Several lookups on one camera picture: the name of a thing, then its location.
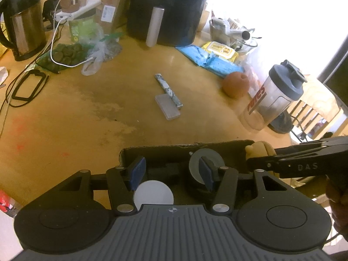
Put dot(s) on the glass bowl of clutter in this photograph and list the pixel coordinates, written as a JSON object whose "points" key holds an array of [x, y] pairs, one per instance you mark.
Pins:
{"points": [[233, 35]]}

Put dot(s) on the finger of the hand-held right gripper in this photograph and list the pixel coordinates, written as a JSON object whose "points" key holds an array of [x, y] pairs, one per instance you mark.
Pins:
{"points": [[267, 162], [312, 145]]}

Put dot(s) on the beige toy figure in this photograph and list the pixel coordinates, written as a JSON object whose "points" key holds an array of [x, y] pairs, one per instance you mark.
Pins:
{"points": [[257, 149]]}

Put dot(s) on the red packet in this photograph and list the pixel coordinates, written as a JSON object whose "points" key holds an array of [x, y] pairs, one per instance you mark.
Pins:
{"points": [[5, 201]]}

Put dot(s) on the clear shaker bottle grey lid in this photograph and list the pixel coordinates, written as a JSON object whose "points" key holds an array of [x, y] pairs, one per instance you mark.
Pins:
{"points": [[272, 103]]}

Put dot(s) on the cardboard box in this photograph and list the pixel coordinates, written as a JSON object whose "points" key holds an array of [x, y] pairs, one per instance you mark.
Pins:
{"points": [[163, 148]]}

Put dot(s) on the brown cardboard pieces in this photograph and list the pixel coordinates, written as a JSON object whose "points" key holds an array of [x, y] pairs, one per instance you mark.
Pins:
{"points": [[72, 3]]}

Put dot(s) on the white power bank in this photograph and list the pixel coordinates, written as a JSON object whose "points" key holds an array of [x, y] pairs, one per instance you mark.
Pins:
{"points": [[81, 11]]}

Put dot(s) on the green-label clear jar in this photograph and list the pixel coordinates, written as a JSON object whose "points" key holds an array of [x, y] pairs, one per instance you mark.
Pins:
{"points": [[84, 28]]}

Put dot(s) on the tall brown cardboard carton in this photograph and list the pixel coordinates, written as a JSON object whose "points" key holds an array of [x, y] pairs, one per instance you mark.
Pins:
{"points": [[111, 2]]}

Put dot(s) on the person's right hand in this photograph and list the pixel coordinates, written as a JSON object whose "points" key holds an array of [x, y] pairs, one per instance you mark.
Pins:
{"points": [[339, 214]]}

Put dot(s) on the black air fryer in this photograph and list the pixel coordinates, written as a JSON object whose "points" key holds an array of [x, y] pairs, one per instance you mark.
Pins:
{"points": [[168, 13]]}

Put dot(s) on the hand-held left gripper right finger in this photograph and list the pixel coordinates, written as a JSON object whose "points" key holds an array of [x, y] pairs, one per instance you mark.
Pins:
{"points": [[205, 172]]}

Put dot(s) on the clear plastic case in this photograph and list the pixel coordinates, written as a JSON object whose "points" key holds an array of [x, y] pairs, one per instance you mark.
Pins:
{"points": [[168, 107]]}

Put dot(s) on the black rectangular frame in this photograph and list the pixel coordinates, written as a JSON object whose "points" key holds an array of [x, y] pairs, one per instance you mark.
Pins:
{"points": [[38, 90]]}

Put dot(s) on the marbled stick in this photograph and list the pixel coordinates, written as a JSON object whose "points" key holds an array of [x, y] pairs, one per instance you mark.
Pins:
{"points": [[168, 89]]}

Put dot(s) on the black round stand base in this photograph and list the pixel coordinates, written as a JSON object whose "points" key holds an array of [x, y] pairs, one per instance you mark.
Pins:
{"points": [[281, 125]]}

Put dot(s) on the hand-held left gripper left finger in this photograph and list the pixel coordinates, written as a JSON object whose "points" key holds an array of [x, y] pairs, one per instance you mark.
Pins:
{"points": [[137, 172]]}

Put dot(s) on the yellow wet wipes pack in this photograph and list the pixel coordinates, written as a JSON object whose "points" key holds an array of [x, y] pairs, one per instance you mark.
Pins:
{"points": [[220, 50]]}

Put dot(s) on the round tin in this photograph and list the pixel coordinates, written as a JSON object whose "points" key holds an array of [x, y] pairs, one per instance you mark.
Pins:
{"points": [[195, 165]]}

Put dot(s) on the white round lid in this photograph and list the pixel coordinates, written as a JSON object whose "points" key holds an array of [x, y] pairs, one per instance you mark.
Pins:
{"points": [[153, 193]]}

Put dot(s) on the green bag clip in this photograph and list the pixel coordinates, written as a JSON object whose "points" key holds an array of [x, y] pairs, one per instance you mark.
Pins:
{"points": [[114, 35]]}

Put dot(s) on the steel electric kettle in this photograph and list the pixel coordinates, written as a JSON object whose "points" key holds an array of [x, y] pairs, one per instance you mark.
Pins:
{"points": [[24, 27]]}

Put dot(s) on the clear crumpled plastic bag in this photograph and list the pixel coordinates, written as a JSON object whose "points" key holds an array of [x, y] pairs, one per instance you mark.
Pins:
{"points": [[93, 65]]}

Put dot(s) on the wooden chair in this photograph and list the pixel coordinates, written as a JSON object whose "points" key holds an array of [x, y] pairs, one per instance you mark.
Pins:
{"points": [[320, 106]]}

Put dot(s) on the blue plastic packet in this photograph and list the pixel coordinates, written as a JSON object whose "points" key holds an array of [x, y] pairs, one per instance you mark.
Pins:
{"points": [[217, 65]]}

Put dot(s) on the orange fruit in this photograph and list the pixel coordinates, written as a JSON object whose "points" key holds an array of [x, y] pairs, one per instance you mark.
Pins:
{"points": [[235, 85]]}

